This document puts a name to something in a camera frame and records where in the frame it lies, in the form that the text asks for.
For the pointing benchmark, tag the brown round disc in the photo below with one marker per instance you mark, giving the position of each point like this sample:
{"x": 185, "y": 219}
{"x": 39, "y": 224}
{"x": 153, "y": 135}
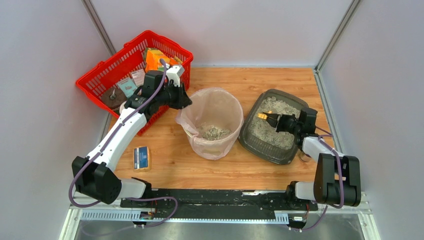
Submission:
{"x": 113, "y": 98}

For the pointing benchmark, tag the blue yellow sponge pack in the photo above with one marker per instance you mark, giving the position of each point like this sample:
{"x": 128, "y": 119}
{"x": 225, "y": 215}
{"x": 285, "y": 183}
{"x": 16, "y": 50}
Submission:
{"x": 141, "y": 159}

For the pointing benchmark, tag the teal small box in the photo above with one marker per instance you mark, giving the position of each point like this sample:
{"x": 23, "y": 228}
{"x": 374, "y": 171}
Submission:
{"x": 128, "y": 86}

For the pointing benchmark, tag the orange sponge stack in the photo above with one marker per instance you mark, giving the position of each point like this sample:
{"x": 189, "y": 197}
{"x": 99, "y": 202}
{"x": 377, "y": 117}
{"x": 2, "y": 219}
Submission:
{"x": 152, "y": 58}

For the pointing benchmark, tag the red shopping basket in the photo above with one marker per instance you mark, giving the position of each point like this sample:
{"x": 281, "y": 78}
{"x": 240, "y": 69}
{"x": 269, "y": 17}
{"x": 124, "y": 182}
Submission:
{"x": 130, "y": 58}

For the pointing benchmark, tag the grey litter box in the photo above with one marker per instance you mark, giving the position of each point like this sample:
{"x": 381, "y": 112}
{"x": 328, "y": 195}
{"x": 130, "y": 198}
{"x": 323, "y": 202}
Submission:
{"x": 261, "y": 139}

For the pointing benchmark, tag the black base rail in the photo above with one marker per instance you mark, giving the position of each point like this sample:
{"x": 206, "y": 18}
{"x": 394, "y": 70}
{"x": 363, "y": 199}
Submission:
{"x": 220, "y": 204}

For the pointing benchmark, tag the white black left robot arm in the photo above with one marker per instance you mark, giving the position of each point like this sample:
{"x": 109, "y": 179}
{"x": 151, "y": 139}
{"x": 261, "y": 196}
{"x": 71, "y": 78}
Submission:
{"x": 94, "y": 174}

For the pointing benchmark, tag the yellow litter scoop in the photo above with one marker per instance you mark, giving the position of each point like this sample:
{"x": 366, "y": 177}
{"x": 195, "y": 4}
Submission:
{"x": 265, "y": 115}

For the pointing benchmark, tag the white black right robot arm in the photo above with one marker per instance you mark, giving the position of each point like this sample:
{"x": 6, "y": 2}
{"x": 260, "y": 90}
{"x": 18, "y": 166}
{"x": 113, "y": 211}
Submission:
{"x": 337, "y": 180}

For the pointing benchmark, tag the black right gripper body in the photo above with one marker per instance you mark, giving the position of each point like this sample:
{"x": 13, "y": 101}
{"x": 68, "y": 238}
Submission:
{"x": 279, "y": 121}

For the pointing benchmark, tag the white bin with bag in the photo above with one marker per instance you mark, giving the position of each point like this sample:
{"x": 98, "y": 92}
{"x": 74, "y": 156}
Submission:
{"x": 212, "y": 122}

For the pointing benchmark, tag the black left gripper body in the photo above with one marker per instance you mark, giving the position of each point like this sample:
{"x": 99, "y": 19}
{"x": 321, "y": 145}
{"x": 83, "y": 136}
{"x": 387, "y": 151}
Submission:
{"x": 178, "y": 97}

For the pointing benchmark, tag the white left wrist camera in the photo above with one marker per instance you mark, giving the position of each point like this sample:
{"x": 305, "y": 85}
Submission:
{"x": 174, "y": 73}

